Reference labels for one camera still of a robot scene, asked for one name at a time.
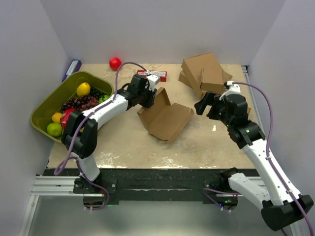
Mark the red dragon fruit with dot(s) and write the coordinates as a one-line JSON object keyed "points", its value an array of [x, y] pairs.
{"points": [[65, 116]]}

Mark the green lime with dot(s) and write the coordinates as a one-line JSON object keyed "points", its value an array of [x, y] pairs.
{"points": [[54, 129]]}

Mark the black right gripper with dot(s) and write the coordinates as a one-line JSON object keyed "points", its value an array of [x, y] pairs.
{"points": [[211, 100]]}

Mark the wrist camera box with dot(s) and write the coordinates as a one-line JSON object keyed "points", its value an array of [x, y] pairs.
{"points": [[153, 81], [230, 88]]}

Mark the large stacked cardboard box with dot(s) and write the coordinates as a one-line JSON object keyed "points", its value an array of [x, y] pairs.
{"points": [[193, 66]]}

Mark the red apple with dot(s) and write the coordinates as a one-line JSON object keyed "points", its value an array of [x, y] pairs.
{"points": [[115, 63]]}

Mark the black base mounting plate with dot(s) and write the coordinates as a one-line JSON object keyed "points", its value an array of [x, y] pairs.
{"points": [[158, 185]]}

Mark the purple flat box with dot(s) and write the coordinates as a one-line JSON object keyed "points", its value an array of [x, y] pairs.
{"points": [[74, 66]]}

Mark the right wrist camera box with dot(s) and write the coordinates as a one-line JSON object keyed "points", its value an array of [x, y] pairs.
{"points": [[230, 88]]}

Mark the yellow lemon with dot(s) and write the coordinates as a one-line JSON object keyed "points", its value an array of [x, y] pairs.
{"points": [[83, 89]]}

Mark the red rectangular carton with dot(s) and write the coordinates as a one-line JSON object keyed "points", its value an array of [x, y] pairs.
{"points": [[161, 74]]}

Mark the top small cardboard box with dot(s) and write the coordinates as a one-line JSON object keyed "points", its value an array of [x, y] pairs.
{"points": [[213, 80]]}

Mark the dark purple grape bunch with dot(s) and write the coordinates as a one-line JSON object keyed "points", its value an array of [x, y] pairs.
{"points": [[71, 103]]}

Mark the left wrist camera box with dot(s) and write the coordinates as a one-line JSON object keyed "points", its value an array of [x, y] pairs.
{"points": [[153, 81]]}

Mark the red grape bunch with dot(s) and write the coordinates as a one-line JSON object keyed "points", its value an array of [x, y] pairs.
{"points": [[86, 102]]}

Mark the small orange fruit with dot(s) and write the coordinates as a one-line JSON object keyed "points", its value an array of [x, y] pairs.
{"points": [[56, 117]]}

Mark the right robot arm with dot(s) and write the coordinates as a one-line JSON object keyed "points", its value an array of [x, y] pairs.
{"points": [[280, 202]]}

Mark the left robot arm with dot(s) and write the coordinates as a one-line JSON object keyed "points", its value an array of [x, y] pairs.
{"points": [[80, 135]]}

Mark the olive green plastic bin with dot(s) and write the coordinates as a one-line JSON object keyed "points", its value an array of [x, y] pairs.
{"points": [[41, 117]]}

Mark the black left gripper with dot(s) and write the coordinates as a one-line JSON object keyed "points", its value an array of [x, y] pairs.
{"points": [[150, 102]]}

